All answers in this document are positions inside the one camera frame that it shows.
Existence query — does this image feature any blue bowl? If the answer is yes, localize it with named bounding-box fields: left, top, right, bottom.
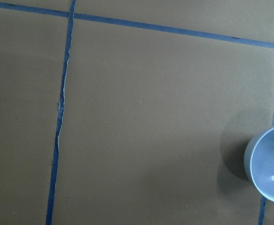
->
left=244, top=127, right=274, bottom=202

